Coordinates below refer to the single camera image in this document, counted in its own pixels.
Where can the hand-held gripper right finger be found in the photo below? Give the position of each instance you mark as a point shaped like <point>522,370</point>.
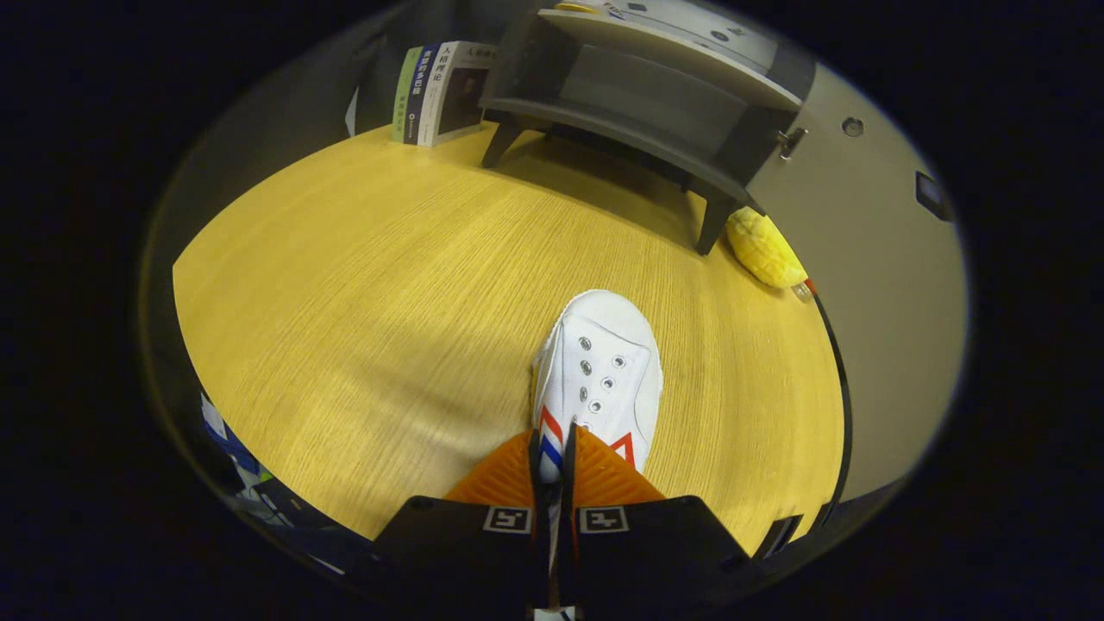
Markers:
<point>567,552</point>

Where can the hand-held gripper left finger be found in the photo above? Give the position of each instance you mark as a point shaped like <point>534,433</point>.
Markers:
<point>542,552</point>

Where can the blue white printed object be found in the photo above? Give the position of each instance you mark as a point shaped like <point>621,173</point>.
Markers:
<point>226,435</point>

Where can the small clear bottle red label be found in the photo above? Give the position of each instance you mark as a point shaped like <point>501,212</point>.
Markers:
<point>804,291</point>

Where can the yellow plush toy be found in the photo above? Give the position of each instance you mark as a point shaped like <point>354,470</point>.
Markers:
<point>763,250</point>

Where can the white book with dark cover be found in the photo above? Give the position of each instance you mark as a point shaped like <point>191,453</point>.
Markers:
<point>461,95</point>

